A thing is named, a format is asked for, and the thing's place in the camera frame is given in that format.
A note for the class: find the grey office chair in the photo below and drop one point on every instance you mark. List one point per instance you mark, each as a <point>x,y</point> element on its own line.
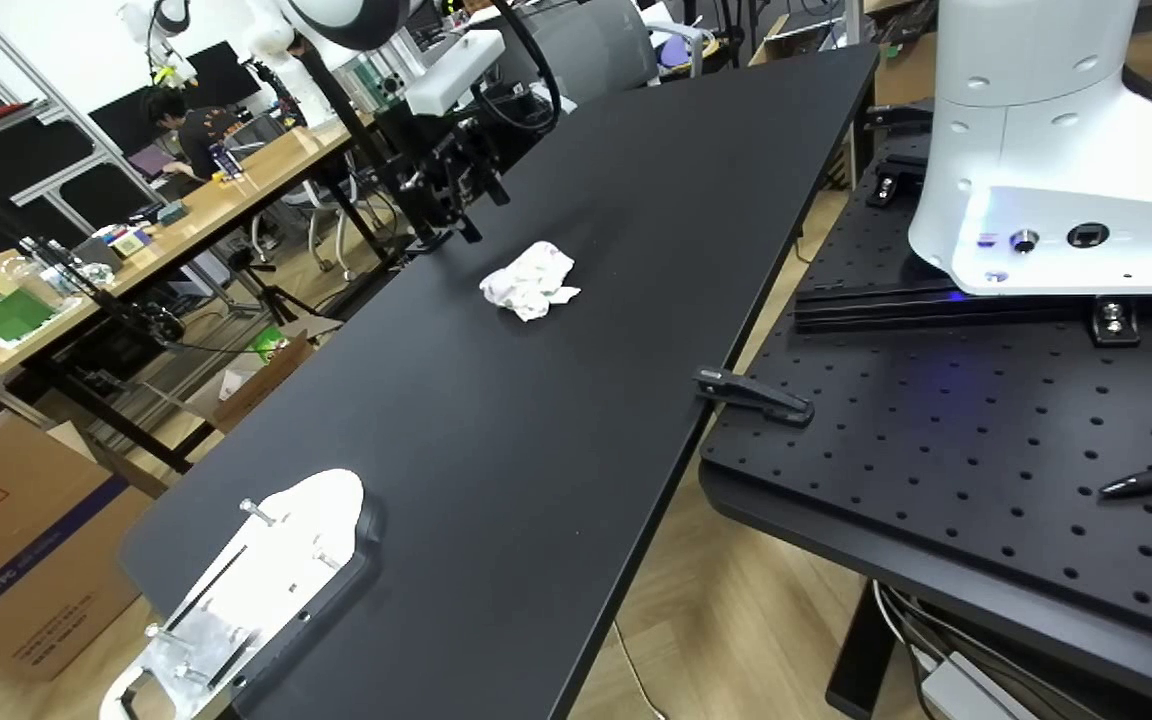
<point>588,46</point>

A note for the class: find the cardboard box with red print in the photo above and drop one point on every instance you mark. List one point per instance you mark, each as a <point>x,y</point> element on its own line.
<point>17,547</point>

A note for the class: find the black perforated mounting board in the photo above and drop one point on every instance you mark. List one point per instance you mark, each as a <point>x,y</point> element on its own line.
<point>1000,454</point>

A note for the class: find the wooden office table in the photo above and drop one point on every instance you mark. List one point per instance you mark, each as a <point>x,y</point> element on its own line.
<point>200,214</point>

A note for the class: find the black stand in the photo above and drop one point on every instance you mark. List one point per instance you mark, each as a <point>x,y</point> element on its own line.
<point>360,142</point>

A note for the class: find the black aluminium rail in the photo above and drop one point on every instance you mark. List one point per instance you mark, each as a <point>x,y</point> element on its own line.
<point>949,310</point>

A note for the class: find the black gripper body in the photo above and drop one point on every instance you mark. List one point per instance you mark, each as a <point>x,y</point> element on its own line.
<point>442,154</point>

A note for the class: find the grey power adapter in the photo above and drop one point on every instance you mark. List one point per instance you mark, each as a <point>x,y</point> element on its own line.
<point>978,687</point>

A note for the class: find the white cloth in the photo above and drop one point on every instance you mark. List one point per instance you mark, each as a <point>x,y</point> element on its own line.
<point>528,281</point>

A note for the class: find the green flat sheet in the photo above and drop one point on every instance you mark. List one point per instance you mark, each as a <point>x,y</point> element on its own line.
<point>13,313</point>

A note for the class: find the clear acrylic holder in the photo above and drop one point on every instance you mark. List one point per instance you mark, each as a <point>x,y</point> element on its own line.
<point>263,566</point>

